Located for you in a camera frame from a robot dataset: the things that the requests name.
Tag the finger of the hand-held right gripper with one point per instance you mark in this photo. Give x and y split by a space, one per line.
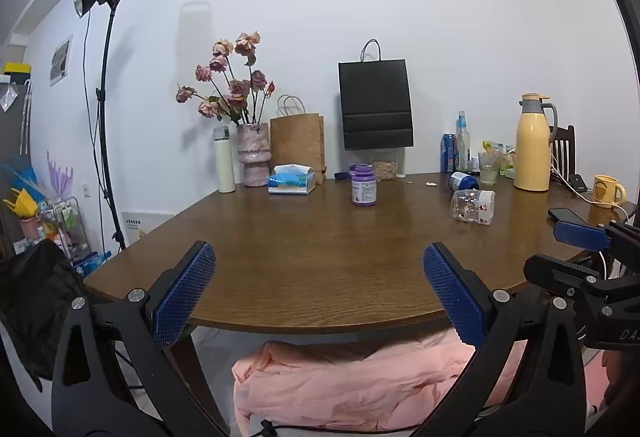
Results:
577 233
555 269

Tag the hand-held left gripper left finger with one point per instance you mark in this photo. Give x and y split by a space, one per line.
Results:
184 293

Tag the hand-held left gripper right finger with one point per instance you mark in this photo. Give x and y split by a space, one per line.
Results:
454 293

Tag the clear plastic jar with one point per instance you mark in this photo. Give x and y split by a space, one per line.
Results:
473 206

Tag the black smartphone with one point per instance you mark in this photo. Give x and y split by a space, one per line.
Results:
567 216

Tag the black power bank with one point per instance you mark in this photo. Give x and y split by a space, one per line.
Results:
579 182

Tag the yellow mug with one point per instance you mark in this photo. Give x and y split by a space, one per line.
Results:
606 191

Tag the dark wooden chair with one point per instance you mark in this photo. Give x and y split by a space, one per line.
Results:
565 149

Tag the yellow thermos jug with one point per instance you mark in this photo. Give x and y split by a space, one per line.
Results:
532 147

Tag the clear drinking glass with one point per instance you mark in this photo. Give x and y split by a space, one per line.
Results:
488 169

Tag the blue lidded jar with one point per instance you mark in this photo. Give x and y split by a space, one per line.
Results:
462 181

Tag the white thermos bottle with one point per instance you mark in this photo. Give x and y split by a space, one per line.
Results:
224 164

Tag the pink cloth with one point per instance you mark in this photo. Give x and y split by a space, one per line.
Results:
350 382

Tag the blue drink can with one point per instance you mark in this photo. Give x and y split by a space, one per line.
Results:
447 154

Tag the purple jar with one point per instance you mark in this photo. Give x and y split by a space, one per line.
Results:
364 187

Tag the clear snack container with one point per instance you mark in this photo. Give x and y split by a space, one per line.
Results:
387 167

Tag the clear glass bottle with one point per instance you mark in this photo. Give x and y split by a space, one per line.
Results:
463 144

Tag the black jacket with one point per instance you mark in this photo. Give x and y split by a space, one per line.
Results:
35 302

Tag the pink marbled vase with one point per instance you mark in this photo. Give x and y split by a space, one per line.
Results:
254 154

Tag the blue tissue box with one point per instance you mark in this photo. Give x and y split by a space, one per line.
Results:
292 181

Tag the purple coral decoration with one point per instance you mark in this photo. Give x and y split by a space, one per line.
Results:
59 177

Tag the brown paper bag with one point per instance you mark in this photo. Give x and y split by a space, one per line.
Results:
297 142

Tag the black paper bag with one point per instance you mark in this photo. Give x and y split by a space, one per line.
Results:
376 104

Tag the dried pink roses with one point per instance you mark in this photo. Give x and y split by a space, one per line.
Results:
235 89

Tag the wall poster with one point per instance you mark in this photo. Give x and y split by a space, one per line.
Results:
61 61

